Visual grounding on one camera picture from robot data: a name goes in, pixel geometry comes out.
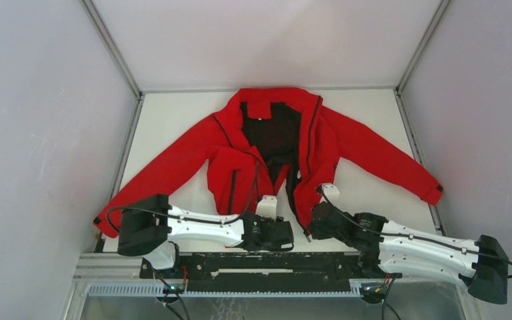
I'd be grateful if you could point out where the red jacket black lining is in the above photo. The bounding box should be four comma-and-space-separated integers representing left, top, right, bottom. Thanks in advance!
93, 87, 443, 237

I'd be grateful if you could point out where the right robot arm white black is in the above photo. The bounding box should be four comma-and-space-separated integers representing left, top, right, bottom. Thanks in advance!
309, 202, 509, 305

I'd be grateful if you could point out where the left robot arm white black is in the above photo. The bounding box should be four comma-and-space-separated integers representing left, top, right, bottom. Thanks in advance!
117, 195, 294, 278

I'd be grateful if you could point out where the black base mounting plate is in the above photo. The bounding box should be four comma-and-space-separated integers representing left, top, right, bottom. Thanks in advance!
139, 252, 387, 292

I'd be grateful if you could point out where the left camera black cable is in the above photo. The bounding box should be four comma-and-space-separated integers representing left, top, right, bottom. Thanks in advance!
105, 161, 261, 235

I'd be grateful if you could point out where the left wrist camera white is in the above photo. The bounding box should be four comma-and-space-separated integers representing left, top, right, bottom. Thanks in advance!
255, 195, 278, 220

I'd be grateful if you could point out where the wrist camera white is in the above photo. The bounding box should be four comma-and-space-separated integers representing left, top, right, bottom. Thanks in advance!
321, 183, 340, 205
255, 195, 278, 220

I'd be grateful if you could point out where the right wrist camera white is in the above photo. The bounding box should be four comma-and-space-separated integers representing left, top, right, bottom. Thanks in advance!
321, 183, 340, 205

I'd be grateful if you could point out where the white slotted cable duct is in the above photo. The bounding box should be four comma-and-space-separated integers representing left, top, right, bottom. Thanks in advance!
87, 282, 367, 298

